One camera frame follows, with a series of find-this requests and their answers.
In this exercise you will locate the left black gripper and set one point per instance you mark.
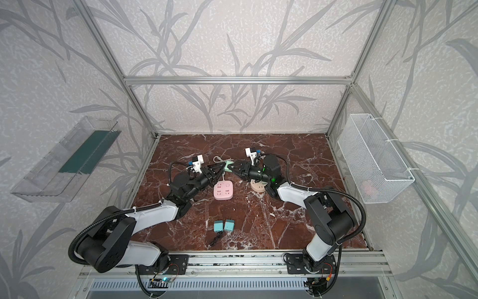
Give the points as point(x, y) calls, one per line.
point(208, 176)

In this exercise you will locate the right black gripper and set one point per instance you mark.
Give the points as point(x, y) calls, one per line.
point(246, 169)

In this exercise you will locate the pink square power strip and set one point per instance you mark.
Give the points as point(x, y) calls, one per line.
point(224, 190)

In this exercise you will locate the beige round power strip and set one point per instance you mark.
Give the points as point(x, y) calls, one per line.
point(258, 186)

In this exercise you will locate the teal plug adapter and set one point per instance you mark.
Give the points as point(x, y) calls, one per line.
point(218, 226)
point(229, 225)

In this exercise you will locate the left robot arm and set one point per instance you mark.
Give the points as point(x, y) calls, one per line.
point(106, 243)

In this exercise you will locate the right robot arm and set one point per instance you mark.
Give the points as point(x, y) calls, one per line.
point(335, 216)

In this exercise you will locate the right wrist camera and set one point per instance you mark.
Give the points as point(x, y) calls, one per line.
point(252, 153)

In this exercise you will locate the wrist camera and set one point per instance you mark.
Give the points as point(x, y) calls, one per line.
point(252, 153)
point(196, 163)

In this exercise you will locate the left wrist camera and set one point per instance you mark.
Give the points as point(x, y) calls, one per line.
point(196, 163)

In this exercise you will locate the aluminium front rail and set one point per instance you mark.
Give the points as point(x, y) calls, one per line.
point(269, 263)

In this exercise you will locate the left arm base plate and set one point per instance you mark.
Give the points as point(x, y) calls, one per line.
point(175, 264)

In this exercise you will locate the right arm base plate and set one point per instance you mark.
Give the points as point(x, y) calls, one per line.
point(304, 264)

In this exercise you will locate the white wire mesh basket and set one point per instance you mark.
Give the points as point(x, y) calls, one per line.
point(376, 167)

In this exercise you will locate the clear plastic wall shelf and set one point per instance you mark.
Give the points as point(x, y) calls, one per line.
point(59, 176)

